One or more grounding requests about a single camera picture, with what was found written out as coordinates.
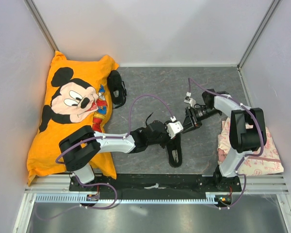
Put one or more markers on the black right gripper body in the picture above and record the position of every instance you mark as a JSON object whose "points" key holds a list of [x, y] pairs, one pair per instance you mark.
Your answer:
{"points": [[195, 116]]}

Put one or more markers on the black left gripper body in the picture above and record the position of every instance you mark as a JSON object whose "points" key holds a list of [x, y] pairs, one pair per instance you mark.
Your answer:
{"points": [[162, 140]]}

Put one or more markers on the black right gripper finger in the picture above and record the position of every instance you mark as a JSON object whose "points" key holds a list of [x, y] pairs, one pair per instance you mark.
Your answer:
{"points": [[187, 121], [189, 128]]}

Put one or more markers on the black canvas sneaker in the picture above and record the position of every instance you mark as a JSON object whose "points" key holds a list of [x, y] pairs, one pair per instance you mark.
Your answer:
{"points": [[174, 151]]}

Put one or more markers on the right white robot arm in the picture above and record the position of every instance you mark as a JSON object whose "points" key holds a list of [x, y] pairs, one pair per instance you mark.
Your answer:
{"points": [[247, 134]]}

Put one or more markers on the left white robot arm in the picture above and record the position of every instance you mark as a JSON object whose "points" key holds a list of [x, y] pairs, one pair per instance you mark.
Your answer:
{"points": [[79, 148]]}

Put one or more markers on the white tape scrap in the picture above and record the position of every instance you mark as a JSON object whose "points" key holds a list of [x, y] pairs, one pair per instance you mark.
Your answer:
{"points": [[156, 186]]}

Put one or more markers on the orange Mickey Mouse pillow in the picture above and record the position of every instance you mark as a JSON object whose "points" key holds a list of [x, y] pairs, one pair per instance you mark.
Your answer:
{"points": [[76, 95]]}

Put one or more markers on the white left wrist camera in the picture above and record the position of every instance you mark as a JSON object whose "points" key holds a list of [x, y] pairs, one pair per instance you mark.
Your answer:
{"points": [[173, 127]]}

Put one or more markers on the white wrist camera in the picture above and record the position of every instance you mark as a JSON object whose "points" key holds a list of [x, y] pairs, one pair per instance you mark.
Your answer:
{"points": [[189, 100], [173, 127]]}

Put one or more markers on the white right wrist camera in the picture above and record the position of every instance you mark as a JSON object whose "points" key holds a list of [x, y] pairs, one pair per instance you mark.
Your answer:
{"points": [[189, 100]]}

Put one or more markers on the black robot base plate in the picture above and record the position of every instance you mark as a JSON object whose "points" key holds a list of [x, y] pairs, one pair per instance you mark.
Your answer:
{"points": [[190, 182]]}

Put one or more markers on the grey slotted cable duct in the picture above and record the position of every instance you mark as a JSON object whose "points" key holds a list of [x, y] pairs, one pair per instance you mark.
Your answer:
{"points": [[89, 199]]}

